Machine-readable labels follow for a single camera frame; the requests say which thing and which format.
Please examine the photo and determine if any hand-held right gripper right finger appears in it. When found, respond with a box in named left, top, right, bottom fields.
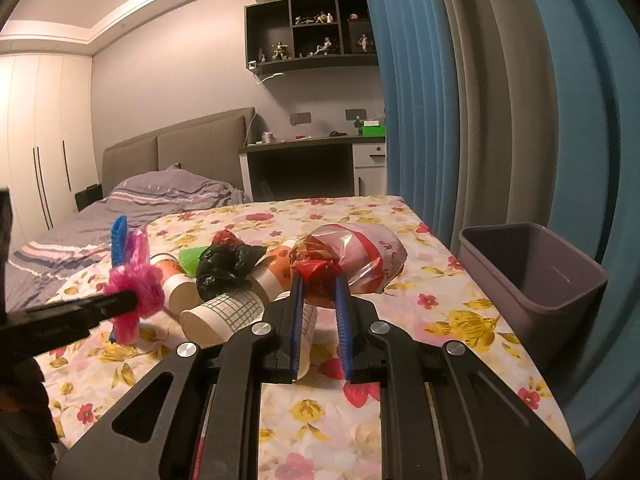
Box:
left=335, top=272, right=586, bottom=480

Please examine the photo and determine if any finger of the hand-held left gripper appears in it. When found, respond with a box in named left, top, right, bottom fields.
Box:
left=0, top=291, right=139, bottom=361

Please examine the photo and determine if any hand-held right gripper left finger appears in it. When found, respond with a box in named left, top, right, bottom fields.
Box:
left=52, top=275, right=306, bottom=480

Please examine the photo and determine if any orange apple print paper cup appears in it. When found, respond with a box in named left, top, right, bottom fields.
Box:
left=249, top=239, right=302, bottom=306
left=149, top=254, right=202, bottom=314

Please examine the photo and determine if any red and white plastic bag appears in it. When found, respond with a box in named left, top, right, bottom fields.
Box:
left=290, top=222, right=405, bottom=309

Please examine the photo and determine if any pink foam net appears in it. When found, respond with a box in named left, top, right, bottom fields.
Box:
left=102, top=225, right=166, bottom=347

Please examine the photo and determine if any grey plastic bin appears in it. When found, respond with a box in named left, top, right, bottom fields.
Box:
left=459, top=222, right=609, bottom=372

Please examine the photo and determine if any white grid paper cup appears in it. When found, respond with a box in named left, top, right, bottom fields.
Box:
left=180, top=290, right=266, bottom=347

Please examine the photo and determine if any black plastic bag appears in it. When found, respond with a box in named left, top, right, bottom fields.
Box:
left=196, top=230, right=267, bottom=303

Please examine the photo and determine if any dark nightstand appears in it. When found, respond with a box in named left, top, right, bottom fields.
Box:
left=75, top=185, right=104, bottom=213

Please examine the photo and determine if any floral tablecloth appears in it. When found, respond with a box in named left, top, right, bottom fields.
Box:
left=32, top=195, right=576, bottom=480

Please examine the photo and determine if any white wardrobe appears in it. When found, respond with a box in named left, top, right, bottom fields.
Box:
left=0, top=52, right=104, bottom=261

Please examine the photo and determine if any green foam net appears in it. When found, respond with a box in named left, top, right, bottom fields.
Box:
left=179, top=246, right=209, bottom=279

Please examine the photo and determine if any grey striped blanket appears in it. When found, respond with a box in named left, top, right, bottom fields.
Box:
left=5, top=164, right=251, bottom=312

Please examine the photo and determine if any white drawer cabinet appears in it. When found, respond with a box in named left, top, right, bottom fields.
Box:
left=352, top=142, right=388, bottom=197

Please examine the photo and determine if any dark desk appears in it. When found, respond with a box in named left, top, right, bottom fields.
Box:
left=240, top=135, right=388, bottom=202

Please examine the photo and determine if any grey padded headboard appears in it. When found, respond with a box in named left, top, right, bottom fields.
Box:
left=102, top=107, right=257, bottom=202

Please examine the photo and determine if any blue curtain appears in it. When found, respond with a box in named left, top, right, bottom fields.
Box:
left=360, top=0, right=471, bottom=261
left=515, top=0, right=640, bottom=466

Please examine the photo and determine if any grey curtain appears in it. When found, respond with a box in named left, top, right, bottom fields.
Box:
left=430, top=0, right=566, bottom=256

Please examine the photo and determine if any group of shelf figurines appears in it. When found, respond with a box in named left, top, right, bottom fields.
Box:
left=257, top=10, right=376, bottom=61

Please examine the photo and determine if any white cable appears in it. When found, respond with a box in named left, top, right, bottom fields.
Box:
left=244, top=72, right=287, bottom=147

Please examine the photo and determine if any dark wall shelf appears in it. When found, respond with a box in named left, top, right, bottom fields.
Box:
left=245, top=0, right=380, bottom=76

